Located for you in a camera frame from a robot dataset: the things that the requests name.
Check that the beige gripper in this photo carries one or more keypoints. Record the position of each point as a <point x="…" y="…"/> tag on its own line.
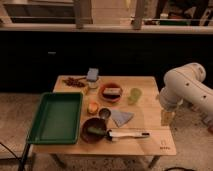
<point x="166" y="117"/>

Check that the light blue towel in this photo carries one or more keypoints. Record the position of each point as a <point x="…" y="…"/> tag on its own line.
<point x="121" y="118"/>

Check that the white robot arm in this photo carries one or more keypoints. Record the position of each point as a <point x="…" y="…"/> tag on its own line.
<point x="186" y="83"/>

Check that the green plastic tray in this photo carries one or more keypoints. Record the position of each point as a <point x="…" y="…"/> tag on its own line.
<point x="57" y="119"/>

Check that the translucent green cup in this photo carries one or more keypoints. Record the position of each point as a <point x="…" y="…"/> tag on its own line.
<point x="135" y="95"/>

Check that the wooden table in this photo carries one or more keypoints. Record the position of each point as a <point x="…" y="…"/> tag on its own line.
<point x="147" y="118"/>

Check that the dark sandwich on plate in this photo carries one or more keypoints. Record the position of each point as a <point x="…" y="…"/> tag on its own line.
<point x="112" y="93"/>

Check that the small metal cup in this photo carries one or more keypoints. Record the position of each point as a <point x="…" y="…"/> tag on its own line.
<point x="104" y="113"/>

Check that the green cucumber piece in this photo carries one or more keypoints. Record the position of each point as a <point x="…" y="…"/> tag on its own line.
<point x="96" y="131"/>

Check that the orange yellow fruit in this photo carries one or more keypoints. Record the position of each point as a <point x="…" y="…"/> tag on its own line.
<point x="92" y="108"/>

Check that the dark brown bowl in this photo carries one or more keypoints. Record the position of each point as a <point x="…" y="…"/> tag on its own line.
<point x="93" y="122"/>

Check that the small glass jar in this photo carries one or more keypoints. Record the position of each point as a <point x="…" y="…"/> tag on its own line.
<point x="93" y="85"/>

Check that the blue sponge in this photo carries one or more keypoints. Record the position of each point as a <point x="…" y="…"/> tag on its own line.
<point x="92" y="74"/>

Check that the white handled brush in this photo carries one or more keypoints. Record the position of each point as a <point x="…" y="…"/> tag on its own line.
<point x="115" y="134"/>

